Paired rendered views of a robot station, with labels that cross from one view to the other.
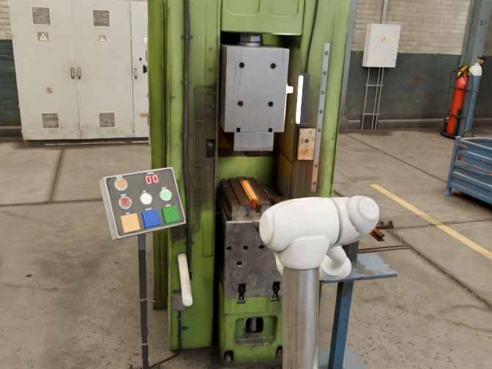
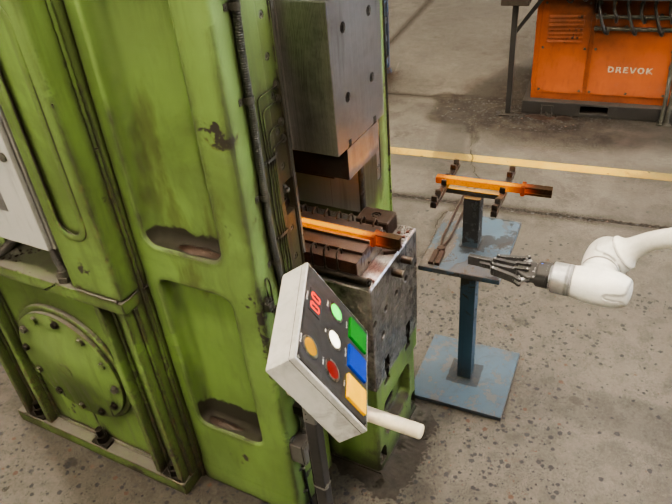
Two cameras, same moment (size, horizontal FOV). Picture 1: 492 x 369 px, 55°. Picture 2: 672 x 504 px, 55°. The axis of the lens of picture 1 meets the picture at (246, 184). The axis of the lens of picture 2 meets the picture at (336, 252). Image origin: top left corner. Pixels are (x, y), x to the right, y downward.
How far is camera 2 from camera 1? 1.82 m
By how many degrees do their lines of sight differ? 45
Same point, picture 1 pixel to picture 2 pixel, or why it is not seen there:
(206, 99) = (272, 114)
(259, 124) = (365, 117)
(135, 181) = (312, 325)
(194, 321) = not seen: hidden behind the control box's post
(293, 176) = (363, 172)
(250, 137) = (361, 144)
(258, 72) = (357, 31)
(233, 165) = not seen: hidden behind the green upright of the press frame
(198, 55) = (250, 35)
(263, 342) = (401, 403)
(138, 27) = not seen: outside the picture
